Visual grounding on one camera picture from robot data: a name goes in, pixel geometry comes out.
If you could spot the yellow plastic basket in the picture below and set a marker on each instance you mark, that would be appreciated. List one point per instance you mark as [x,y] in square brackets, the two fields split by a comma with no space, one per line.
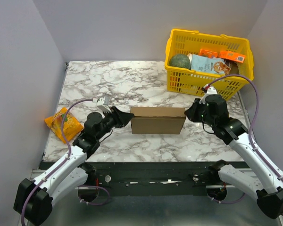
[190,81]

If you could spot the green round melon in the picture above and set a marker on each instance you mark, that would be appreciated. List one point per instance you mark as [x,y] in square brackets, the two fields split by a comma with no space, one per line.
[180,61]

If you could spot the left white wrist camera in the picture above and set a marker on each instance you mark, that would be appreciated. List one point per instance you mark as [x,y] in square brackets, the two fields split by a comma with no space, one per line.
[102,103]

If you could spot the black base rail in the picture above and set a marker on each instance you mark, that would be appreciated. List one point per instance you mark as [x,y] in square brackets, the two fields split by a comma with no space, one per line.
[151,179]

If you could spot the brown cardboard box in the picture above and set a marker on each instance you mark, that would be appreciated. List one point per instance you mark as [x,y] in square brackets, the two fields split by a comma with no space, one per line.
[157,120]

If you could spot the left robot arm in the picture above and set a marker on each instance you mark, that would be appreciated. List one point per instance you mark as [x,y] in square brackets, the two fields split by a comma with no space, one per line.
[36,198]

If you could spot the orange snack box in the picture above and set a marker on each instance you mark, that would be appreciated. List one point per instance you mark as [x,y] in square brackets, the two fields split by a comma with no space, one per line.
[208,53]

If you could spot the light blue chips bag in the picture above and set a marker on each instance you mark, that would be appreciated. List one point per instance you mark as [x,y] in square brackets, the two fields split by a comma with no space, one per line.
[208,65]

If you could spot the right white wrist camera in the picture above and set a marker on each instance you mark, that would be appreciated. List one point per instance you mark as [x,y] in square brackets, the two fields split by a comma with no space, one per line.
[209,90]

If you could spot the orange juice carton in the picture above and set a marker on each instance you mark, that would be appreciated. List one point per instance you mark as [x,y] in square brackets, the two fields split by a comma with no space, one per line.
[232,56]

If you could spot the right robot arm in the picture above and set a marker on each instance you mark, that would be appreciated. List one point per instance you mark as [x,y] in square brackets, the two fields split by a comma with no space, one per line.
[267,188]

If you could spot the orange candy bag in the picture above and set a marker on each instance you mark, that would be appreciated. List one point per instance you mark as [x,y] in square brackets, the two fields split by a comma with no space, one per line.
[66,122]

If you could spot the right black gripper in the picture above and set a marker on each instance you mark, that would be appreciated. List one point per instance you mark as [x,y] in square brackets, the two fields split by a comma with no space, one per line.
[193,113]

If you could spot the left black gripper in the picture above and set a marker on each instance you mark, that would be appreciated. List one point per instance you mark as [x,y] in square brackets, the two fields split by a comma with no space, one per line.
[123,118]

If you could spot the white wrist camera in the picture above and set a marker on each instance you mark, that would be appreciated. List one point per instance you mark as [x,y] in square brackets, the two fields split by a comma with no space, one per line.
[102,103]
[209,90]

